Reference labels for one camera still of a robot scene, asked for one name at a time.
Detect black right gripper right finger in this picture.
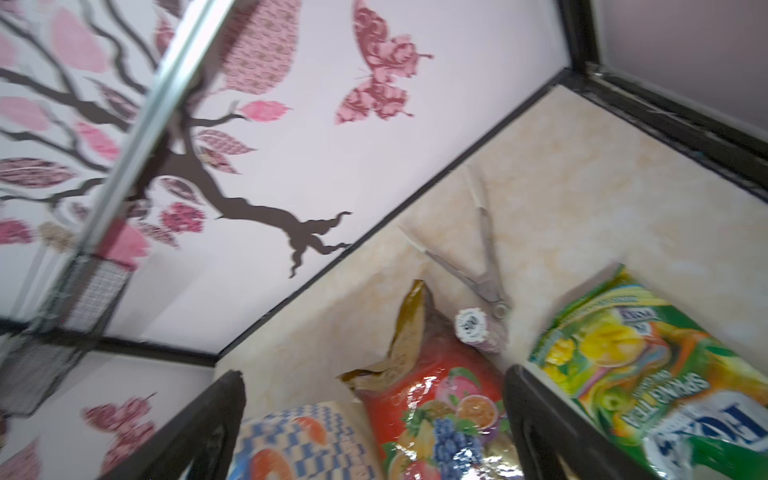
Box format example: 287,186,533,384
503,365,655,479

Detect black wire mesh basket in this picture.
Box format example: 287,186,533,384
1,253,133,417

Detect red gold fruit snack bag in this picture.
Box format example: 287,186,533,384
339,280,524,480

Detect metal tongs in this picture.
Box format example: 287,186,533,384
397,164,514,319

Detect blue checkered paper bag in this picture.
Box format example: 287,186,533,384
228,401,383,479

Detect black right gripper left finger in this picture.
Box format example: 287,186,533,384
102,370,246,480

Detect aluminium crossbar back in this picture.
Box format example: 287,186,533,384
34,0,235,322

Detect green snack packet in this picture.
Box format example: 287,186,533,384
529,264,767,479

